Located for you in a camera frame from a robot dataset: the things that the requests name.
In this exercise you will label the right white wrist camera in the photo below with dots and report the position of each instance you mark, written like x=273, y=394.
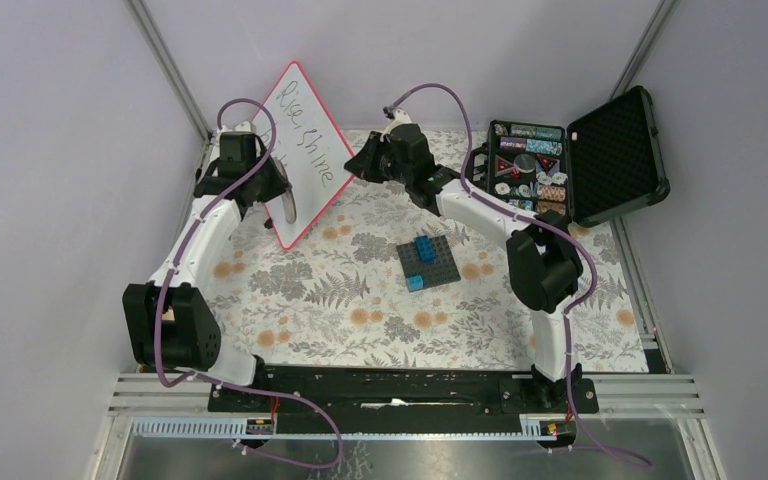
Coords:
x=396, y=116

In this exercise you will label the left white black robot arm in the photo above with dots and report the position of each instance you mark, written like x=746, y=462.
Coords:
x=170, y=325

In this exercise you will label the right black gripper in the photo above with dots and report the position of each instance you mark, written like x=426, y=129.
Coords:
x=362, y=166

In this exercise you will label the blue brick stack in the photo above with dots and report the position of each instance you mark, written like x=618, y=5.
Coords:
x=424, y=249

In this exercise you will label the small light blue brick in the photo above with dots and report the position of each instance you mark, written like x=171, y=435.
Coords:
x=415, y=283

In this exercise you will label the dark grey brick baseplate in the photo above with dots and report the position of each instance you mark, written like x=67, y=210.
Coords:
x=442, y=271

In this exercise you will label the floral table mat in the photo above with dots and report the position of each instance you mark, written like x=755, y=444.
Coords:
x=339, y=296

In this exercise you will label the black poker chip case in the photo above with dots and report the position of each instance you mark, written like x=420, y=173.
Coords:
x=601, y=166

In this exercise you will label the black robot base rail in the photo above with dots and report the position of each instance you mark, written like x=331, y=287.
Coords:
x=405, y=401

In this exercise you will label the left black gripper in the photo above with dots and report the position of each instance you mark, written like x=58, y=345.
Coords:
x=278, y=185

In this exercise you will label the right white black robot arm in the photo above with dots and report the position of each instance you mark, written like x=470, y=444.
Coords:
x=544, y=261

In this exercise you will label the red framed whiteboard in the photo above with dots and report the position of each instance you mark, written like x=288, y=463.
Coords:
x=311, y=148

